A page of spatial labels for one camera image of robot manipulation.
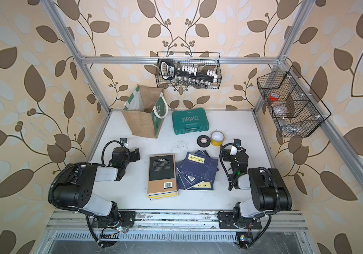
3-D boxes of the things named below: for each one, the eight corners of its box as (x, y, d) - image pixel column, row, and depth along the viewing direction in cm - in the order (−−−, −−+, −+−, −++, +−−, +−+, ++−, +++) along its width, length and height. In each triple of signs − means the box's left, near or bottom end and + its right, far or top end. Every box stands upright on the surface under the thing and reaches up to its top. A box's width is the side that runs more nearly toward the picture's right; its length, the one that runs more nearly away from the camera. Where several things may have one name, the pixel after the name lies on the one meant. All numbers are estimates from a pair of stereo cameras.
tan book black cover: (146, 195, 83) (143, 191, 77) (151, 160, 96) (149, 154, 90) (176, 195, 83) (175, 191, 77) (177, 160, 96) (177, 154, 90)
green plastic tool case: (171, 134, 107) (171, 130, 104) (173, 111, 121) (173, 107, 118) (209, 134, 107) (209, 130, 104) (206, 111, 121) (207, 107, 118)
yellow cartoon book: (150, 200, 81) (148, 198, 77) (150, 197, 82) (148, 194, 78) (178, 197, 82) (178, 195, 78) (178, 195, 83) (178, 192, 79)
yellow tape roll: (211, 146, 102) (211, 143, 99) (209, 134, 109) (210, 130, 106) (224, 146, 102) (225, 143, 99) (222, 134, 109) (223, 130, 106)
